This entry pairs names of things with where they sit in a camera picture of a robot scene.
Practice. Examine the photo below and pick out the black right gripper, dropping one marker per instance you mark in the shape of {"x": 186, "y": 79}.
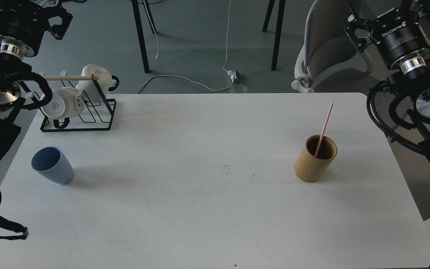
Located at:
{"x": 401, "y": 37}

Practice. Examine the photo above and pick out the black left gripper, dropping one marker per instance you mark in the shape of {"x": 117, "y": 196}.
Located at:
{"x": 23, "y": 23}

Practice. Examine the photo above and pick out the blue plastic cup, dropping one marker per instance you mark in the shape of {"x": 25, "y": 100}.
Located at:
{"x": 53, "y": 165}

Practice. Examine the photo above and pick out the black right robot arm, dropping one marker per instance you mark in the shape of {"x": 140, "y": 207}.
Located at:
{"x": 410, "y": 85}

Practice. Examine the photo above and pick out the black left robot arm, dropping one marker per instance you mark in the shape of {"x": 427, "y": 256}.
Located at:
{"x": 20, "y": 88}

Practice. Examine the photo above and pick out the grey office chair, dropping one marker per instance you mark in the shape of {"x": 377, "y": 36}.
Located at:
{"x": 326, "y": 45}

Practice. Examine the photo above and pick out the white mug front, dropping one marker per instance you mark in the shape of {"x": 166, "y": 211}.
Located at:
{"x": 64, "y": 103}

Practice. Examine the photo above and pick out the black table leg left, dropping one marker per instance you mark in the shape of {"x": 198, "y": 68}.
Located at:
{"x": 139, "y": 30}

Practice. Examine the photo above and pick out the black table leg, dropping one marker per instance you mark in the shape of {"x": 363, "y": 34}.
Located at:
{"x": 278, "y": 30}
{"x": 139, "y": 30}

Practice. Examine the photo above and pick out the black table leg right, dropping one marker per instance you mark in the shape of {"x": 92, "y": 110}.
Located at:
{"x": 278, "y": 30}

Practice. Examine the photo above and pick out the bamboo cylinder holder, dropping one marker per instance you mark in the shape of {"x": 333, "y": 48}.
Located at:
{"x": 312, "y": 161}

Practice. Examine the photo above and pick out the black wire mug rack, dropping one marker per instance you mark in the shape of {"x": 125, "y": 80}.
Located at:
{"x": 99, "y": 111}

